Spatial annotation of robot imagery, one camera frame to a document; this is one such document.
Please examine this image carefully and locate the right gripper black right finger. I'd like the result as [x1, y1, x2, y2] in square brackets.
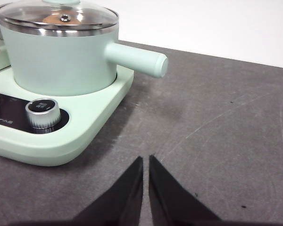
[148, 154, 227, 226]

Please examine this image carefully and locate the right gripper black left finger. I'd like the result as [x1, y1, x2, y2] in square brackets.
[70, 156, 144, 226]

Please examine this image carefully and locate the glass lid with green knob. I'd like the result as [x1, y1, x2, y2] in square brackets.
[0, 0, 120, 32]

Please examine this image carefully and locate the mint green breakfast maker base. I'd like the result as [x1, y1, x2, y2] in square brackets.
[0, 44, 135, 167]

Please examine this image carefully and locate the silver control knob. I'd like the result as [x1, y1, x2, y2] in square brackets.
[25, 98, 61, 129]

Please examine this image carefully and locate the mint green griddle cover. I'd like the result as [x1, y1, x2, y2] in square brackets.
[0, 40, 12, 75]

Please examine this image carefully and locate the mint green pot with handle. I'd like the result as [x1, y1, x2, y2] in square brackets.
[0, 23, 169, 97]

